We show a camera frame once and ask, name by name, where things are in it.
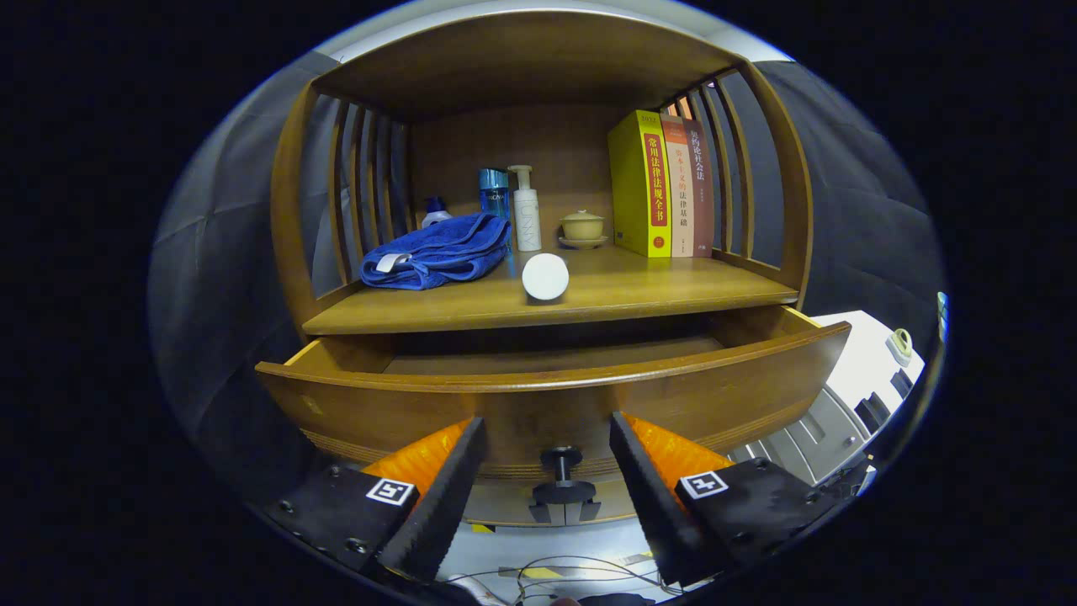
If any wooden countertop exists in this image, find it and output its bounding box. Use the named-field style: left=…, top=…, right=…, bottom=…
left=301, top=244, right=800, bottom=336

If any white cream tube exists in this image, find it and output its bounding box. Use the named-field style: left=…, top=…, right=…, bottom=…
left=522, top=252, right=570, bottom=302

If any thick yellow book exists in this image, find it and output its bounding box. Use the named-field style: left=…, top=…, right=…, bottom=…
left=607, top=109, right=672, bottom=258

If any brown book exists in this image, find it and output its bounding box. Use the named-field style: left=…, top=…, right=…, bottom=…
left=683, top=118, right=716, bottom=256

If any white side cabinet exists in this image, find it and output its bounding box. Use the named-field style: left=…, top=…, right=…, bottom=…
left=728, top=310, right=926, bottom=489

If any wooden cabinet door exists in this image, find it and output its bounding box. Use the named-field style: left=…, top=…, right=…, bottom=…
left=562, top=481, right=642, bottom=524
left=463, top=484, right=563, bottom=528

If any blue folded towel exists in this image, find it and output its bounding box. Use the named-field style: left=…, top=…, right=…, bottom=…
left=359, top=212, right=512, bottom=291

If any black drawer knob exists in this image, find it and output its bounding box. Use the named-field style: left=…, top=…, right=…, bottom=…
left=532, top=446, right=597, bottom=506

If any wooden cabinet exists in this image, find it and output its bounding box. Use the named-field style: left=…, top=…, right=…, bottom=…
left=269, top=10, right=815, bottom=527

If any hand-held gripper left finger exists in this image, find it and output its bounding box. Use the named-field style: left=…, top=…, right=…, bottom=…
left=261, top=416, right=489, bottom=583

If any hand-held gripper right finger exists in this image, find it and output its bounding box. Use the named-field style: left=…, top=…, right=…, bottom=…
left=609, top=411, right=842, bottom=587

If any yellow lidded teacup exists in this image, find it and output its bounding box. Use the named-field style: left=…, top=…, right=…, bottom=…
left=561, top=210, right=605, bottom=241

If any large black block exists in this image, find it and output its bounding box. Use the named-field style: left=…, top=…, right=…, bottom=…
left=854, top=391, right=891, bottom=434

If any blue cosmetic bottle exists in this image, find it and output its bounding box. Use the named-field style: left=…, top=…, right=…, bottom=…
left=479, top=168, right=511, bottom=221

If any orange and white book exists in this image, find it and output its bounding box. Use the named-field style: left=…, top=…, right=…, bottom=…
left=661, top=114, right=697, bottom=258

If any wooden drawer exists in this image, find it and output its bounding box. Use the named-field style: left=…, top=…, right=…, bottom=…
left=255, top=305, right=852, bottom=482

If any white pump bottle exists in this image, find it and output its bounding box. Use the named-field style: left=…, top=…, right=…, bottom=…
left=507, top=164, right=543, bottom=253

